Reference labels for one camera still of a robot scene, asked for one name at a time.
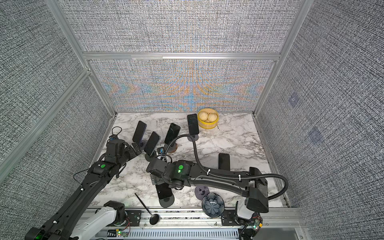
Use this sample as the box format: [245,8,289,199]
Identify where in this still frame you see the bun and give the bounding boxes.
[207,113,218,123]
[199,112,209,121]

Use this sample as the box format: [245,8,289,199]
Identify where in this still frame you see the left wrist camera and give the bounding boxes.
[108,134,118,142]

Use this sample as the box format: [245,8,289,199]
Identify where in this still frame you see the wooden base phone stand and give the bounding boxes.
[164,143,178,154]

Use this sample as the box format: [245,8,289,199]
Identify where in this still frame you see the purple-edged black phone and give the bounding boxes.
[187,114,200,136]

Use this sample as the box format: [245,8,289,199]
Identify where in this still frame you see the aluminium front rail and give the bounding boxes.
[56,206,310,240]

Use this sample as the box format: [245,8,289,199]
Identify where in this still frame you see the teal-edged black phone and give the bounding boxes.
[144,132,161,156]

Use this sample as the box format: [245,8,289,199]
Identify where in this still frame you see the left bun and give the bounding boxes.
[199,112,209,121]

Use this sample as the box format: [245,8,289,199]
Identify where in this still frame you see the purple front phone stand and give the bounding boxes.
[195,185,210,200]

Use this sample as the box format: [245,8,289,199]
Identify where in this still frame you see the purple-grey back stand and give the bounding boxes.
[187,135,199,142]

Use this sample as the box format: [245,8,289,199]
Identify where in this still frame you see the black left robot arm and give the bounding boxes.
[25,138,142,240]

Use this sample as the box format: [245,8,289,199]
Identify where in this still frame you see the blue-edged phone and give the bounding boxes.
[133,121,147,145]

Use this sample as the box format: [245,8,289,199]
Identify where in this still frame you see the dark grey round stand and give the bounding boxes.
[145,152,157,162]

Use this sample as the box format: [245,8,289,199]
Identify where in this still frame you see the dark flower-shaped bowl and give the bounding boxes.
[202,193,225,218]

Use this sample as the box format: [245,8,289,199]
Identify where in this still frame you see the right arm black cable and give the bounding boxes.
[161,134,289,201]

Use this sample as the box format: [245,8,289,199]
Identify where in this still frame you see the right bun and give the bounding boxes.
[207,113,218,123]

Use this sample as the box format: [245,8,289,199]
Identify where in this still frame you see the dark grey front stand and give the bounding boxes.
[159,196,175,208]

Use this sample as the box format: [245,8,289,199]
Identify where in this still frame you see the yellow steamer basket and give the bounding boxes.
[198,108,220,130]

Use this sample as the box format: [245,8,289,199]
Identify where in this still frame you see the cracked black phone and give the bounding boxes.
[164,123,181,145]

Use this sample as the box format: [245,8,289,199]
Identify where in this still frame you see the black ladle spoon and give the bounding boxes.
[135,193,160,226]

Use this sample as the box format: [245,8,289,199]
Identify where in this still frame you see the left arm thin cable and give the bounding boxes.
[72,167,91,190]

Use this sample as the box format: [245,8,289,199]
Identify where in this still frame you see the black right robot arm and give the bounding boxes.
[146,159,269,213]

